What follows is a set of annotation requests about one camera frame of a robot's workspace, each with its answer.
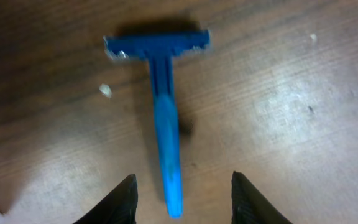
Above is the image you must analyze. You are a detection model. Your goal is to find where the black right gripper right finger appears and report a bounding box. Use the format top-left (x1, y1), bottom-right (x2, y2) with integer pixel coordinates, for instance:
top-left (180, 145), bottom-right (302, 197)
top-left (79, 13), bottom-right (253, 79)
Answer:
top-left (231, 171), bottom-right (291, 224)

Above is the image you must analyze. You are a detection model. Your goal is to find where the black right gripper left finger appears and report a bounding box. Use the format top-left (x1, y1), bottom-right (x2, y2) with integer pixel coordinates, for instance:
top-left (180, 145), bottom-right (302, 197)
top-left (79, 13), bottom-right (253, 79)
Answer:
top-left (74, 174), bottom-right (138, 224)

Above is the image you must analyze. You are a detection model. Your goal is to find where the blue disposable razor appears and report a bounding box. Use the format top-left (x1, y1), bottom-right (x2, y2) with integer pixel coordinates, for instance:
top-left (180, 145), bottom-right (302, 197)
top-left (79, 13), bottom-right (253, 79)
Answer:
top-left (103, 30), bottom-right (211, 218)

